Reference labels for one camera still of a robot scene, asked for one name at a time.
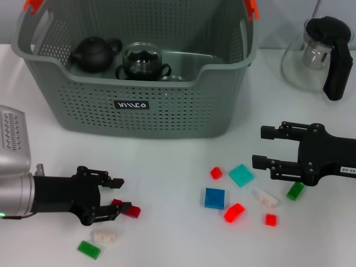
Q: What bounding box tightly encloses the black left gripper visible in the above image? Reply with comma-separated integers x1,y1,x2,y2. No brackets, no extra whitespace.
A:
32,166,131,226

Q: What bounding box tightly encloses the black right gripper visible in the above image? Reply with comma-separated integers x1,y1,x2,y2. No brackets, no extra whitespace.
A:
252,121,356,186

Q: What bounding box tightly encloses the blue square brick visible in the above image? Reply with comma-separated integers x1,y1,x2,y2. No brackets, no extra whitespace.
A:
204,187,230,209

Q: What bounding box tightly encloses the grey perforated storage bin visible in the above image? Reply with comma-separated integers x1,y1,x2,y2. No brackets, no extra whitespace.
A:
11,0,261,139

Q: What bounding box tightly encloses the dark red long brick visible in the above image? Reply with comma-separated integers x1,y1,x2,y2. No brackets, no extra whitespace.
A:
111,199,141,219

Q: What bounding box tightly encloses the teal square plate brick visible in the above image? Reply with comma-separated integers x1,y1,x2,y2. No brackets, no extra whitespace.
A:
228,164,255,189

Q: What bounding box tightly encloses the white brick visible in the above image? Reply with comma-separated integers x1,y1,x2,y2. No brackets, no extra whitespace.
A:
93,229,119,244
252,188,279,208

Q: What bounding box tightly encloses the small red brick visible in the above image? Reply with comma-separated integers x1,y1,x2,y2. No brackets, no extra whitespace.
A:
210,166,224,180
264,213,278,228

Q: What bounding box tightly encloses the green thick brick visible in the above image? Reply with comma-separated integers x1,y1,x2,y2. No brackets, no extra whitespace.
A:
286,182,305,201

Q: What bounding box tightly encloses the green flat brick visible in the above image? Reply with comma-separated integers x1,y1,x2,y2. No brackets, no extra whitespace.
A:
77,240,101,260

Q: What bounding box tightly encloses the orange-red sloped brick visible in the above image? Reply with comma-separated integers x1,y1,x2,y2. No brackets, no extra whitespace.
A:
224,202,245,224

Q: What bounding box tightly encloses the dark clay teapot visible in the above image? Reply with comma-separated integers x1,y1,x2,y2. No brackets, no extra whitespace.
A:
68,35,123,73

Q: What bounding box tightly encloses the thin left gripper cable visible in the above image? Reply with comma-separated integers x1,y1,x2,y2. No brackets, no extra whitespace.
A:
0,212,37,221

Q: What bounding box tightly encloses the glass carafe black handle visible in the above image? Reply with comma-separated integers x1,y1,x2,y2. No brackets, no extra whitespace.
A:
280,16,354,101

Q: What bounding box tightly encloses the orange bin handle clip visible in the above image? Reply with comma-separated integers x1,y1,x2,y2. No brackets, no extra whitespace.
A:
22,0,45,14
244,0,260,22

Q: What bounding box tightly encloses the thin grey background cable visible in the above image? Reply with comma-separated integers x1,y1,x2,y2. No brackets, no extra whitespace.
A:
310,0,322,18

